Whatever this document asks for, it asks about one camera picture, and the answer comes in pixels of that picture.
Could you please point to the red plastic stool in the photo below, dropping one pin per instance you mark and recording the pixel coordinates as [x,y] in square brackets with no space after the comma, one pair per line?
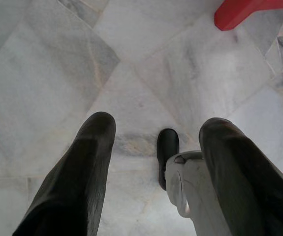
[234,14]

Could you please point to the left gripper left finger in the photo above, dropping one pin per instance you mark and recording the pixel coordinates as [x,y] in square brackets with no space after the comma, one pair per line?
[82,177]

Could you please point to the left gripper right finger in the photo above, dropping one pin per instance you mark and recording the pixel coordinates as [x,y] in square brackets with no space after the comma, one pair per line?
[249,191]

